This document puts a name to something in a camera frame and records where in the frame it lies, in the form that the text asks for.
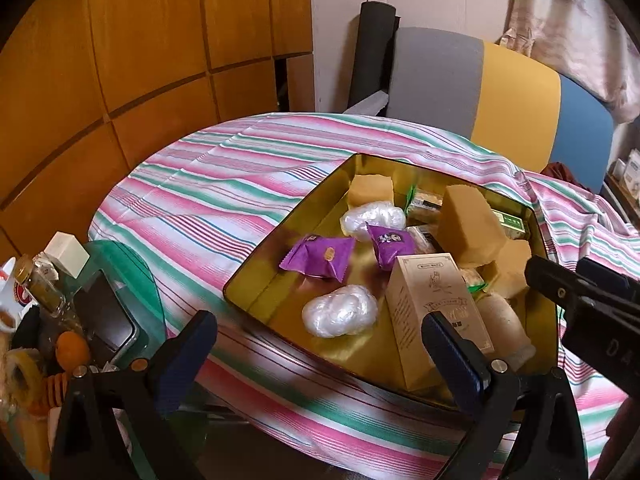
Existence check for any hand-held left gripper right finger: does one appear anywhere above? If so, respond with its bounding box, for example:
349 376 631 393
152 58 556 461
421 311 588 480

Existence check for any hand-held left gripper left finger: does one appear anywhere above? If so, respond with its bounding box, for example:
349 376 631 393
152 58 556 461
50 311 218 480

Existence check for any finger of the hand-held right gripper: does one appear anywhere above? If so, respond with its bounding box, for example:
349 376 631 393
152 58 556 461
524 255 640 312
575 257 640 292

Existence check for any beige carton box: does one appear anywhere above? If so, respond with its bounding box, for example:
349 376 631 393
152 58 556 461
385 254 496 392

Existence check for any tall yellow sponge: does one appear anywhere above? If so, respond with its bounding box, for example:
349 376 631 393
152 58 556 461
440 185 503 268

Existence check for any gold metal tin box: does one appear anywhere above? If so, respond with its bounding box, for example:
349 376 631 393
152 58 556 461
225 152 558 406

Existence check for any white plastic bag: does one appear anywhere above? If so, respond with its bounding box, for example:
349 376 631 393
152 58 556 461
341 201 406 236
302 285 378 338

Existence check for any purple snack packet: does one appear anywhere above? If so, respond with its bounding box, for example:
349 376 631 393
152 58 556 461
366 223 416 271
280 235 356 283

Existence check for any wedge yellow sponge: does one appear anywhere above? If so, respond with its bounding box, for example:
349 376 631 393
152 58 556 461
348 174 393 208

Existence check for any side desk with clutter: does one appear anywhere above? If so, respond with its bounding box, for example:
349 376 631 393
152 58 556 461
605 172 640 221

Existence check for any dark grey rectangular case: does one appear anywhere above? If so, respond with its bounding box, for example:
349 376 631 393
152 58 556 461
75 270 138 358

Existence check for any green glass side table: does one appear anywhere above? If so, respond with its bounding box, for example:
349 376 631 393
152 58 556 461
75 240 168 366

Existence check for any brown cloth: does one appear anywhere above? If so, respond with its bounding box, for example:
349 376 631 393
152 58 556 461
542 162 591 191

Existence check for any orange fruit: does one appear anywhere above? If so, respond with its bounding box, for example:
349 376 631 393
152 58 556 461
55 332 92 370

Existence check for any orange ribbed object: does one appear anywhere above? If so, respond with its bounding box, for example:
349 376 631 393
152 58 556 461
30 372 68 416

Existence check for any glass bottle white cube cap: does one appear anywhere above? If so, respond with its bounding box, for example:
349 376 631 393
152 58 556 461
25 232 91 316

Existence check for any yellow tape roll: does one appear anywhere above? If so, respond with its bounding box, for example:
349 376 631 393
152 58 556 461
5 350 46 406

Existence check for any striped pink green tablecloth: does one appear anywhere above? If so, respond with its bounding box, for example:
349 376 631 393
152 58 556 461
87 112 640 480

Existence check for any white lucky cat figurine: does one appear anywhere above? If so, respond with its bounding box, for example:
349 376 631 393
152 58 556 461
0 257 31 333

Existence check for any grey yellow blue chair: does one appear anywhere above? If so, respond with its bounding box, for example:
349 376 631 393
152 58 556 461
345 27 616 196

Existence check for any bundled pink patterned curtain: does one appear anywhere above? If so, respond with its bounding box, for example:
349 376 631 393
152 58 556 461
500 0 640 123

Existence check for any black rolled mat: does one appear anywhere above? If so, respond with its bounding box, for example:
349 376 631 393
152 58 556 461
348 1 401 111

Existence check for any wooden wardrobe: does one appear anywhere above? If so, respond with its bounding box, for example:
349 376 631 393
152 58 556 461
0 0 313 261

